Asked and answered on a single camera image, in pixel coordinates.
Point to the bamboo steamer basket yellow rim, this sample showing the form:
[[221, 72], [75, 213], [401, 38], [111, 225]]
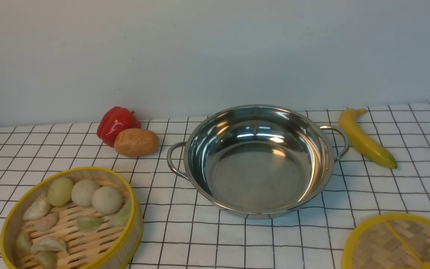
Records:
[[107, 248]]

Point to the woven bamboo steamer lid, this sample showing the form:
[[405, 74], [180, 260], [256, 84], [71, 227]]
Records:
[[389, 241]]

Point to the stainless steel pot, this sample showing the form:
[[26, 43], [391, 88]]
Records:
[[258, 161]]

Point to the brown potato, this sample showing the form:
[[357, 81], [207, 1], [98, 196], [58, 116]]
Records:
[[136, 142]]

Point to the white checkered tablecloth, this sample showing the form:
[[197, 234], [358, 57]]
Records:
[[183, 230]]

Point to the red bell pepper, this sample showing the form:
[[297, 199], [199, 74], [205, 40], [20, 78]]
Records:
[[116, 120]]

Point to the white round bun right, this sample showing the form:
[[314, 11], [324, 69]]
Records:
[[107, 200]]

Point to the white round bun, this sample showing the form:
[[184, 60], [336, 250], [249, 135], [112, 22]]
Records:
[[107, 200], [83, 192]]

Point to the green dumpling right edge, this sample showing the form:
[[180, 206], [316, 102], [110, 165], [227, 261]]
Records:
[[121, 217]]

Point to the green dumpling edge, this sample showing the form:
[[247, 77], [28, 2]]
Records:
[[121, 217], [23, 245]]

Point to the yellow banana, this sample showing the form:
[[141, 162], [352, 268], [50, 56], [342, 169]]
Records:
[[362, 142]]

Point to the white round bun middle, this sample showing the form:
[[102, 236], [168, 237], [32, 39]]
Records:
[[83, 192]]

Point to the green dumpling centre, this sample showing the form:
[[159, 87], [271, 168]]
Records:
[[89, 224]]

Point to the green dumpling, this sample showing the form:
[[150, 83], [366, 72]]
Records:
[[89, 224], [46, 259]]

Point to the green round bun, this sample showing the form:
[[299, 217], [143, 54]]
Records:
[[59, 192]]

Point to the white dumpling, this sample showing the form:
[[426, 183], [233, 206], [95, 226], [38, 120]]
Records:
[[49, 243], [38, 209]]

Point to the pink dumpling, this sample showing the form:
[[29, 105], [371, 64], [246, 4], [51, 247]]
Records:
[[47, 222]]

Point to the white dumpling front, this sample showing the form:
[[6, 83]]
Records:
[[49, 243]]

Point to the green dumpling front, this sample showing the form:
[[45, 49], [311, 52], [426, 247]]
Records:
[[46, 259]]

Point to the green dumpling left edge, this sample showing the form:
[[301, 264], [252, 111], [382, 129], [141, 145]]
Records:
[[23, 245]]

